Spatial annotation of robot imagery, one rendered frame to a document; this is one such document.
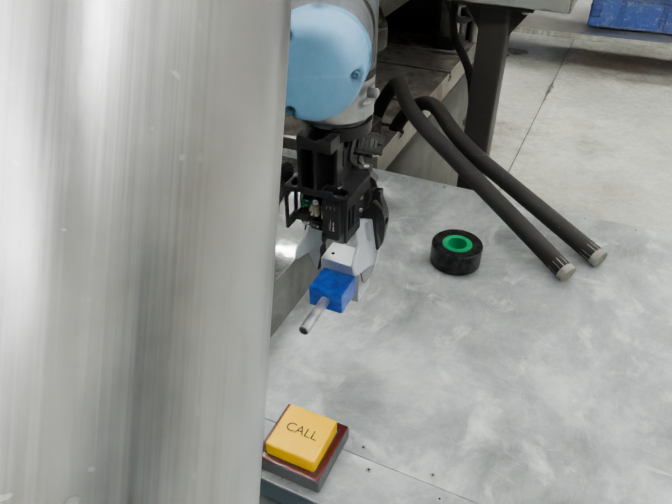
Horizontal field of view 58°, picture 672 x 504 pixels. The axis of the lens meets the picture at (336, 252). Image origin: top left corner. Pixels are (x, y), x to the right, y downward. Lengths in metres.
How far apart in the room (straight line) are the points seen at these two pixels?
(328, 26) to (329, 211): 0.23
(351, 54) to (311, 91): 0.04
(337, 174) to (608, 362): 0.47
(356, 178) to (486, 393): 0.34
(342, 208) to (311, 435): 0.26
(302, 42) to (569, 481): 0.55
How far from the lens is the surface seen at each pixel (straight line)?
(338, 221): 0.61
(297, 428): 0.71
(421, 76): 1.75
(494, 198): 1.05
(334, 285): 0.71
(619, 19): 4.32
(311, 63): 0.43
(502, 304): 0.93
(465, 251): 0.97
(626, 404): 0.85
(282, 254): 0.86
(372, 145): 0.68
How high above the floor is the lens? 1.40
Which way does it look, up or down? 37 degrees down
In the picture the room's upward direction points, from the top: straight up
